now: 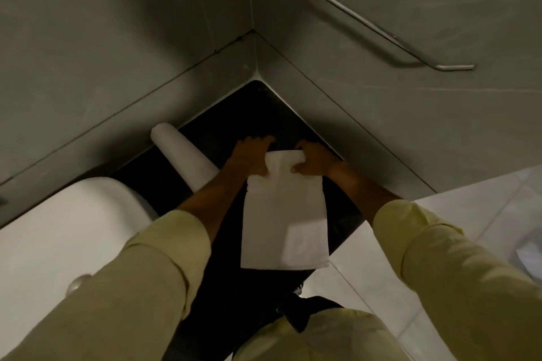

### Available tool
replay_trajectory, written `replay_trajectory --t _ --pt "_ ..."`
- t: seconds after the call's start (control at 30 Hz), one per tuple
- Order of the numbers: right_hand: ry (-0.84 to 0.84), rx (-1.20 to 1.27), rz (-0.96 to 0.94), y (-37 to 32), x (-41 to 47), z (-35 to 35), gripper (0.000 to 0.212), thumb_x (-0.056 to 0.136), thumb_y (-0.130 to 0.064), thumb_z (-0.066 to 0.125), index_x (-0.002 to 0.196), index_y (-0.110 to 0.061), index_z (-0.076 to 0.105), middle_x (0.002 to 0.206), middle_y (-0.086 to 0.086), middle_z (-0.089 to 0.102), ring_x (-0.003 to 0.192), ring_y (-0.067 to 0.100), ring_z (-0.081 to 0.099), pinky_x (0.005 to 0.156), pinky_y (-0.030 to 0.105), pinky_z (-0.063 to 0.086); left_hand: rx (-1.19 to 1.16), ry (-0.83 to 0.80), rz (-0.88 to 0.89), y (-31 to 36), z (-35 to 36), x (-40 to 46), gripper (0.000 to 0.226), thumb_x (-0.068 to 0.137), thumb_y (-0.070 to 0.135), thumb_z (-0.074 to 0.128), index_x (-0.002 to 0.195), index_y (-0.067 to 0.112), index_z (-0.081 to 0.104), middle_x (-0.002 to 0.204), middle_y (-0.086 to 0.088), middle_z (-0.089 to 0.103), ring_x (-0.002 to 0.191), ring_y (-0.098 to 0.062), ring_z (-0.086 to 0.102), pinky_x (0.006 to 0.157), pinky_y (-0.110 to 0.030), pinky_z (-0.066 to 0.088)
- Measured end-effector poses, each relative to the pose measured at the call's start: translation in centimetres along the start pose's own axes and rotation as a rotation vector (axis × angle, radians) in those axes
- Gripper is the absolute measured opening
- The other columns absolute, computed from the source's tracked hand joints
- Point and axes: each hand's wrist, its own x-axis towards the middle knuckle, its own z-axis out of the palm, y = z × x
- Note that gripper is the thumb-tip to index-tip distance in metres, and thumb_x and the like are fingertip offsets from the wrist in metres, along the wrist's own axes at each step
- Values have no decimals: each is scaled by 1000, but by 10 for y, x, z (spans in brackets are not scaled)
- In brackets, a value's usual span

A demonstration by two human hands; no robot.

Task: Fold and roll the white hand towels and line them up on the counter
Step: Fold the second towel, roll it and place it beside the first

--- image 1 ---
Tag white ceramic sink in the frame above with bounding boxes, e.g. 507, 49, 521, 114
0, 176, 160, 361

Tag black trousers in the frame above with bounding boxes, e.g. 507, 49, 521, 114
275, 294, 344, 334

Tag person's left forearm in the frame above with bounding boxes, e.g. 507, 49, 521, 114
0, 169, 248, 361

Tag person's right hand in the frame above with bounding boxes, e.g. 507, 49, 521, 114
290, 139, 344, 180

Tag white towel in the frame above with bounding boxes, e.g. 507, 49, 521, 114
240, 149, 331, 271
150, 122, 221, 193

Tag person's right forearm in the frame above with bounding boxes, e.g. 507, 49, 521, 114
332, 161, 542, 361

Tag pale yellow shirt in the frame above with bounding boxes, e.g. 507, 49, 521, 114
231, 307, 410, 361

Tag metal sink drain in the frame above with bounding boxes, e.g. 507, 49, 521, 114
66, 273, 94, 297

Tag chrome towel rail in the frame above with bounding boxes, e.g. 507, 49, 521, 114
320, 0, 475, 72

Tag person's left hand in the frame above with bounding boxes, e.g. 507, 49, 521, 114
224, 135, 277, 178

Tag white toilet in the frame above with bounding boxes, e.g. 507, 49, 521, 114
514, 239, 542, 282

